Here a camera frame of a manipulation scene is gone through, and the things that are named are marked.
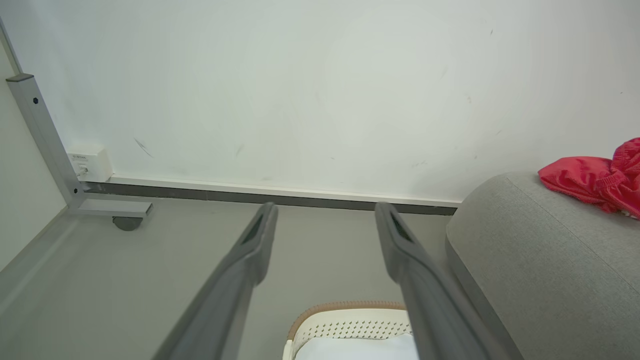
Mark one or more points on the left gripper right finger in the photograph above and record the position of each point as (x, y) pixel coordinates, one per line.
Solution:
(425, 290)

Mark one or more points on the dark caster wheel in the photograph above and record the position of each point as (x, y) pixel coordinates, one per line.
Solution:
(127, 223)

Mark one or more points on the grey fabric sofa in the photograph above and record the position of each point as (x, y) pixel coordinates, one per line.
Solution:
(550, 275)

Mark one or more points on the metal frame partition leg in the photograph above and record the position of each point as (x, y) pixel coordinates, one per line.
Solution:
(45, 135)

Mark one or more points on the white and black baseboard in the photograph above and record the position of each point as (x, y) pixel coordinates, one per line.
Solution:
(200, 189)

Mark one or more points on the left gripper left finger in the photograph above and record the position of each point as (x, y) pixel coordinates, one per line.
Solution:
(235, 280)

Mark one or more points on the white basket with brown rim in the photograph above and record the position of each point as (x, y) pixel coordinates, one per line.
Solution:
(345, 327)

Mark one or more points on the red clothing item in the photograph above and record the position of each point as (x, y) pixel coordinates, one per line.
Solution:
(580, 180)

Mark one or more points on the white clothing item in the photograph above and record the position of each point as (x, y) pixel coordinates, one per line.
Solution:
(355, 349)

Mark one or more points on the white wall socket box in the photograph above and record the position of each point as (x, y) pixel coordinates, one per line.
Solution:
(95, 162)

